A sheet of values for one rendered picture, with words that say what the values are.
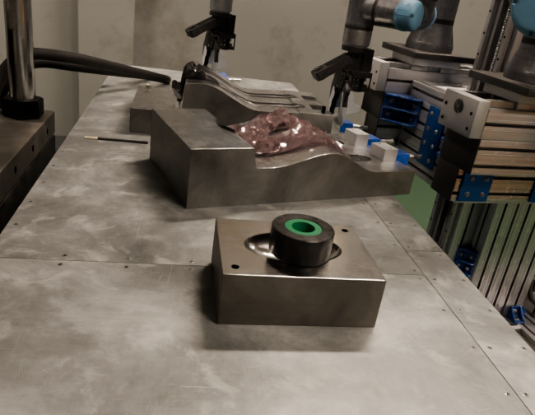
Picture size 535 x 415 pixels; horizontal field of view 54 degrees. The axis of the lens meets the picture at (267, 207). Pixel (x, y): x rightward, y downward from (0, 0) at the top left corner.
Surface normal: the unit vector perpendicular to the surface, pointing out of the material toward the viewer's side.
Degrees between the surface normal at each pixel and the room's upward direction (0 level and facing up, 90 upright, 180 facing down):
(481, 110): 90
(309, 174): 90
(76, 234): 0
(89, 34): 90
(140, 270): 0
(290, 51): 90
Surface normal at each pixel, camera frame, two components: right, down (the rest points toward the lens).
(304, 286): 0.15, 0.41
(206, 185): 0.43, 0.41
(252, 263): 0.13, -0.91
